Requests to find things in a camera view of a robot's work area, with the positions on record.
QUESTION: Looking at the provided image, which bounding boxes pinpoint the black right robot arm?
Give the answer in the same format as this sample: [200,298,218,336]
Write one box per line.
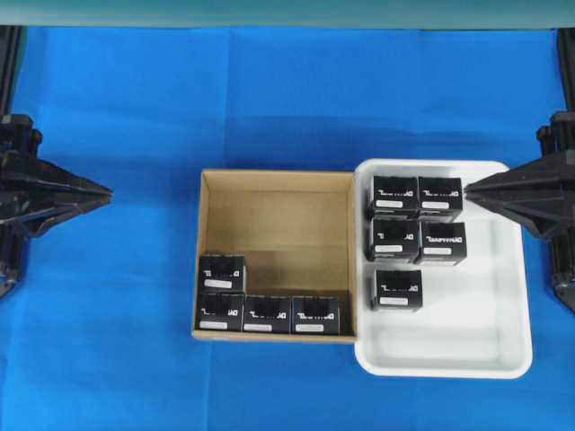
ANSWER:
[464,28,574,310]

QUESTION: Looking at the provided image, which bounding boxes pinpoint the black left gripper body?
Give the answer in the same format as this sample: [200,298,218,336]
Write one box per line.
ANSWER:
[1,151,49,238]

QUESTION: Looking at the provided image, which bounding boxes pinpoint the black tray box lower left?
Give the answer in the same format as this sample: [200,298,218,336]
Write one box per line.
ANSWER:
[370,269,423,312]

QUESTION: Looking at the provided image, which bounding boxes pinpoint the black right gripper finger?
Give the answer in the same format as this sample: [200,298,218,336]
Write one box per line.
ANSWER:
[464,163,533,195]
[465,193,539,233]

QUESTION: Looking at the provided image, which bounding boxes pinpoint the black tray box top left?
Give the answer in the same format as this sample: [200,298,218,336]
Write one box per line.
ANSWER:
[368,175,419,219]

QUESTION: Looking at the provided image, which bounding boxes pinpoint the black tray box top right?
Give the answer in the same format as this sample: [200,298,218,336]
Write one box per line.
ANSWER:
[418,177,463,223]

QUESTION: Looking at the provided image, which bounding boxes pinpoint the black tray box middle right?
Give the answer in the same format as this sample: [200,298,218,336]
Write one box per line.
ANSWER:
[414,221,467,266]

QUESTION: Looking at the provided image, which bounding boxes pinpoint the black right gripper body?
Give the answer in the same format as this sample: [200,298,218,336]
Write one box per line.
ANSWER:
[526,149,574,240]

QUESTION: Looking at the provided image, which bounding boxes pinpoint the black tray box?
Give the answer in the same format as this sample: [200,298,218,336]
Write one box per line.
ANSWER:
[368,175,419,219]
[370,269,423,312]
[418,177,463,223]
[414,221,467,266]
[367,218,420,263]

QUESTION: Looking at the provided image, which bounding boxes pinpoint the white plastic tray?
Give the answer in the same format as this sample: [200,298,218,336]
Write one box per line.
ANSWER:
[353,159,533,379]

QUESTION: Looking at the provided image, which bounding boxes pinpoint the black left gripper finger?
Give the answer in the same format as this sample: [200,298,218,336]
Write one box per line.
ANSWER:
[42,166,113,197]
[31,196,111,238]

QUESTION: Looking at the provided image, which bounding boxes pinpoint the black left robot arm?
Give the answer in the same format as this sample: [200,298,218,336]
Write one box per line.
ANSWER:
[1,25,113,297]

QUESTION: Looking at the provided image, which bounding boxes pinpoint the black tray box middle left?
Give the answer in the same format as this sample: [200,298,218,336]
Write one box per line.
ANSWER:
[367,218,420,263]

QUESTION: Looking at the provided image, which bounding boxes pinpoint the open cardboard box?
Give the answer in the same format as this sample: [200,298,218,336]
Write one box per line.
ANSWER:
[191,169,358,344]

